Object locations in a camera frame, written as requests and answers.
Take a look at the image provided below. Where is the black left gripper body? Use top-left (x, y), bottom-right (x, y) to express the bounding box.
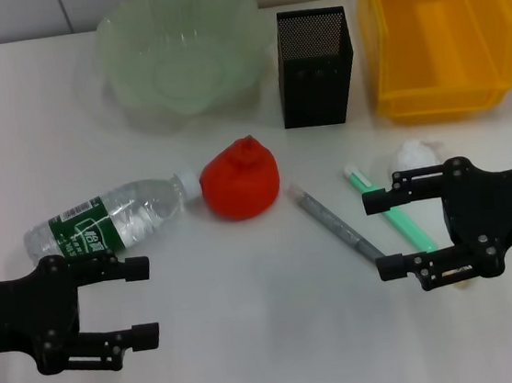
top-left (0, 253), bottom-right (92, 381)

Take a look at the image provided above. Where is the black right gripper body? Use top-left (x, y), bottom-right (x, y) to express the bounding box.
top-left (436, 151), bottom-right (512, 282)

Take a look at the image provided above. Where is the mint green pen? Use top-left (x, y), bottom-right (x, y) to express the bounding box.
top-left (343, 155), bottom-right (439, 264)

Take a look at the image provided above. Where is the grey pen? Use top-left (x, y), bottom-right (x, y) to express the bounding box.
top-left (286, 175), bottom-right (388, 272)

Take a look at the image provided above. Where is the clear water bottle green label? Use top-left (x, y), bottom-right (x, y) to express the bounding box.
top-left (17, 167), bottom-right (209, 265)

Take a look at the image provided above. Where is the white paper ball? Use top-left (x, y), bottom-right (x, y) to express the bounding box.
top-left (386, 136), bottom-right (448, 175)

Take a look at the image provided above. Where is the beige eraser with barcode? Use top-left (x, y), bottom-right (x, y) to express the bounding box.
top-left (444, 265), bottom-right (477, 294)

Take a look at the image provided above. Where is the red-orange fruit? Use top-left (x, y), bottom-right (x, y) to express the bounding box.
top-left (194, 132), bottom-right (286, 226)

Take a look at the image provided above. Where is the black mesh pen holder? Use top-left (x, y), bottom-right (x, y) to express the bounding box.
top-left (270, 4), bottom-right (363, 131)

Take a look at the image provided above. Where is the yellow plastic bin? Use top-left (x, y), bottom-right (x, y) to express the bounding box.
top-left (357, 0), bottom-right (512, 125)

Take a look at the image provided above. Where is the pale green glass bowl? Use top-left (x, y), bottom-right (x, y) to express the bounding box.
top-left (89, 0), bottom-right (282, 127)

